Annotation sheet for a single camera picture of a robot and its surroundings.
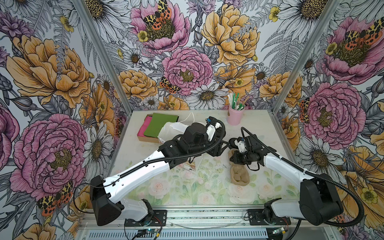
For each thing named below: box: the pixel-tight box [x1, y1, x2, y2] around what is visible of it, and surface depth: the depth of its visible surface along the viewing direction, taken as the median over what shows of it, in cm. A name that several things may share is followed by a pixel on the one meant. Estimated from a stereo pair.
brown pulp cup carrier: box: [228, 148, 250, 187], surface depth 86 cm
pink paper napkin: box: [137, 116, 152, 137], surface depth 108 cm
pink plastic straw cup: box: [227, 105, 246, 126], surface depth 112 cm
